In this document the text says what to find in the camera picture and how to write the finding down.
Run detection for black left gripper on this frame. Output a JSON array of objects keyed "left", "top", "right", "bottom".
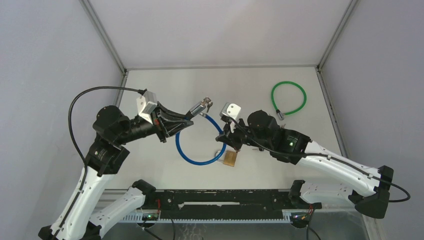
[{"left": 117, "top": 100, "right": 194, "bottom": 143}]

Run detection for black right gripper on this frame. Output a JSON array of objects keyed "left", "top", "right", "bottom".
[{"left": 217, "top": 116, "right": 272, "bottom": 152}]

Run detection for blue cable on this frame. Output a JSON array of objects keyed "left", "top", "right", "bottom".
[{"left": 174, "top": 100, "right": 228, "bottom": 166}]

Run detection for large brass padlock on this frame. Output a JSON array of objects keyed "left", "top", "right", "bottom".
[{"left": 215, "top": 150, "right": 238, "bottom": 167}]

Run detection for blue cable lock keys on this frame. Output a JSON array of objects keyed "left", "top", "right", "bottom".
[{"left": 202, "top": 97, "right": 213, "bottom": 112}]

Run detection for green cable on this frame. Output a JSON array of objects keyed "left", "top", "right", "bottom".
[{"left": 270, "top": 81, "right": 308, "bottom": 121}]

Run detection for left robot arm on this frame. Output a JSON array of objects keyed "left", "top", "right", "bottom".
[{"left": 38, "top": 104, "right": 194, "bottom": 240}]

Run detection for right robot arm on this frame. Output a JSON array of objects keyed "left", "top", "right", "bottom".
[{"left": 216, "top": 109, "right": 394, "bottom": 219}]

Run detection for right black camera cable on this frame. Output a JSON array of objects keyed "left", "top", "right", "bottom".
[{"left": 228, "top": 117, "right": 412, "bottom": 204}]

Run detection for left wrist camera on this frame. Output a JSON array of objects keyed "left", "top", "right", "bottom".
[{"left": 136, "top": 90, "right": 158, "bottom": 125}]

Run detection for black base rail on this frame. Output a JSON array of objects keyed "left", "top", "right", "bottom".
[{"left": 125, "top": 188, "right": 322, "bottom": 221}]

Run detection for white slotted cable duct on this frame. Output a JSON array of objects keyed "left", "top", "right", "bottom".
[{"left": 119, "top": 211, "right": 292, "bottom": 224}]

